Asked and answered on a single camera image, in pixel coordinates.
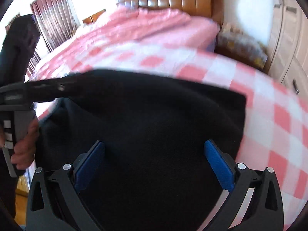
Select black sweatpants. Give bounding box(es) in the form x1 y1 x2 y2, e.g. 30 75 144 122
35 70 246 230

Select person's left hand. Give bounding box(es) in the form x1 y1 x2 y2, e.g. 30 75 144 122
11 116 39 170

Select dark red curtain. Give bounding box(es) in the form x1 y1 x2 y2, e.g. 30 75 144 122
30 0 77 52

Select small wooden nightstand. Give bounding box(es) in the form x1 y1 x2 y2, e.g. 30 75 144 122
82 9 106 24

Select pink checkered bed sheet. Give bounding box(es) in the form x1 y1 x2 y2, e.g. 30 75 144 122
34 42 307 230

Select pink quilt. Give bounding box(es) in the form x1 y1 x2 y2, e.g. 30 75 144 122
32 5 220 80

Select light wood wardrobe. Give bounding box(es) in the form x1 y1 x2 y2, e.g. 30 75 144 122
264 0 307 99

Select floral nightstand cover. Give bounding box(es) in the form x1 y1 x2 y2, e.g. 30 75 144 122
215 23 268 71

